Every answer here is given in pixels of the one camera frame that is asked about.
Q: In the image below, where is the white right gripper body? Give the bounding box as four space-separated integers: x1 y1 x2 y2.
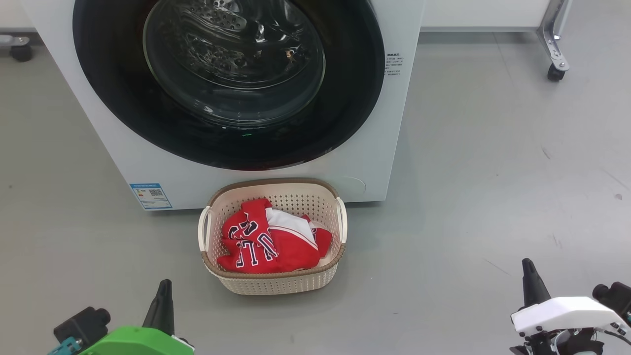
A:
510 296 628 355

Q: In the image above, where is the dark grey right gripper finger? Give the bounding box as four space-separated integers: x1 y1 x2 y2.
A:
524 258 552 304
521 258 537 308

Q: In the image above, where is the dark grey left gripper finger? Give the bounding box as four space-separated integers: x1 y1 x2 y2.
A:
159 280 176 336
143 280 161 331

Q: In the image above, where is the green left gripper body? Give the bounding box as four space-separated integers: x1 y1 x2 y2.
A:
79 326 196 355

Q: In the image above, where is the red basketball jersey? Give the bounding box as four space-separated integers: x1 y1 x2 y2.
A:
216 198 334 275

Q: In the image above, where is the cream perforated laundry basket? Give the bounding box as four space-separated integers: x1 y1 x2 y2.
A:
198 178 349 296

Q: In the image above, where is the white front-load washing machine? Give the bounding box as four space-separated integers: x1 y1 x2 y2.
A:
20 0 426 212

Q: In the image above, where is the blue energy label sticker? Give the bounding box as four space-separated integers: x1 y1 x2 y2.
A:
129 183 174 211

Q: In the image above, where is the printed text notice sticker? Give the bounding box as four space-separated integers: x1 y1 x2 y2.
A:
384 51 404 77

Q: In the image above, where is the white partition panel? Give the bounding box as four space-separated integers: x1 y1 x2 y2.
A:
421 0 554 33

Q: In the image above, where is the black cable with teal connector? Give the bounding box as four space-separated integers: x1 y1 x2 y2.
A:
48 337 82 355

